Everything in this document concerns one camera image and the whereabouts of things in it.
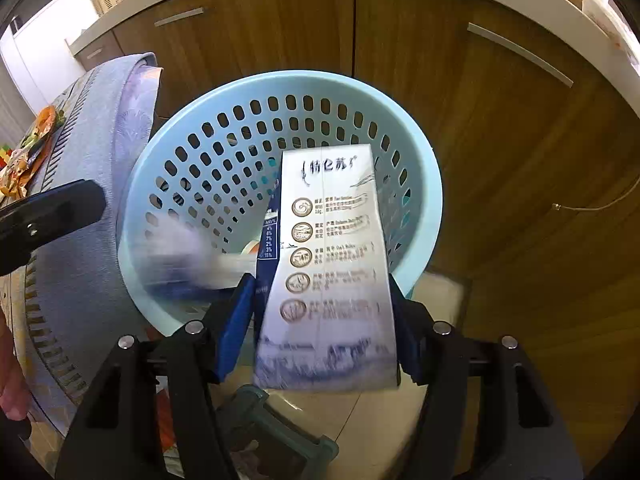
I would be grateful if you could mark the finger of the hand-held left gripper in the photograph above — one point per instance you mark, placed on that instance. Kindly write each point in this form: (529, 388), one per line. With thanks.
(50, 212)

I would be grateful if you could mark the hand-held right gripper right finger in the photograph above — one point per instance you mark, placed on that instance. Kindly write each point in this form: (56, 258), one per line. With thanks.
(407, 340)

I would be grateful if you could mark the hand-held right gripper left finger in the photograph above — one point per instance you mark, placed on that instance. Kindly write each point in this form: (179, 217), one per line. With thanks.
(235, 327)

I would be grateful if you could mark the orange snack packet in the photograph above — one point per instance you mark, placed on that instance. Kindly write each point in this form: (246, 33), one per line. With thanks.
(15, 170)
(45, 127)

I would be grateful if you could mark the white blue milk carton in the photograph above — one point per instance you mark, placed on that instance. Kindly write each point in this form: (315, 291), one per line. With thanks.
(195, 262)
(330, 260)

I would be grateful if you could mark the light blue perforated plastic basket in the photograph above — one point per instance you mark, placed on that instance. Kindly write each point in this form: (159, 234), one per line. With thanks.
(300, 90)

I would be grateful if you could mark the person's left hand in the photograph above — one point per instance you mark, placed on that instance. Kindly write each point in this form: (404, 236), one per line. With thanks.
(11, 385)

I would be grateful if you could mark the blue patterned blanket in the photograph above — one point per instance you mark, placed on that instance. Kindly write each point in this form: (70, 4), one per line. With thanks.
(85, 160)

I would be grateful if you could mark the green plastic stool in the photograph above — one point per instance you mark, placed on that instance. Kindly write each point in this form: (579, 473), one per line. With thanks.
(280, 435)

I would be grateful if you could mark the wooden kitchen cabinet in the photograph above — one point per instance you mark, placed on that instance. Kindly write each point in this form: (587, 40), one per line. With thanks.
(400, 35)

